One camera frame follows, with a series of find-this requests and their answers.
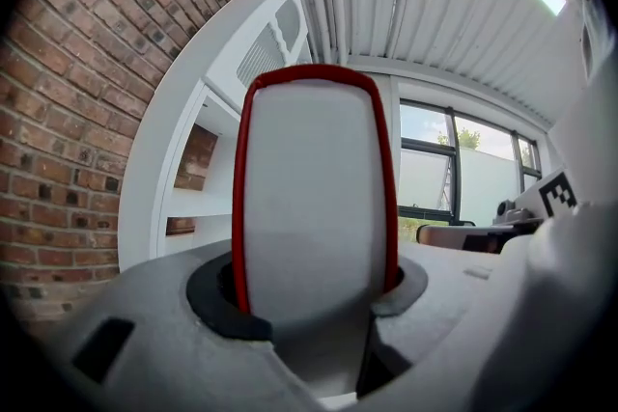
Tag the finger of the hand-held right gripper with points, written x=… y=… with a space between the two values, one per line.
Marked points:
x=449 y=236

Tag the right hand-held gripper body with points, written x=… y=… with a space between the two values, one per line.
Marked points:
x=557 y=194

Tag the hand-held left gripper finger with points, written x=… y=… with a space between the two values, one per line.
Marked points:
x=314 y=188

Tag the white shelf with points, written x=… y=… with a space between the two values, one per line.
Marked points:
x=159 y=130

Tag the black framed window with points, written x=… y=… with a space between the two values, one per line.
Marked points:
x=483 y=178

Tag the white ventilation grille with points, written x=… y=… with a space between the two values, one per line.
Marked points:
x=270 y=48

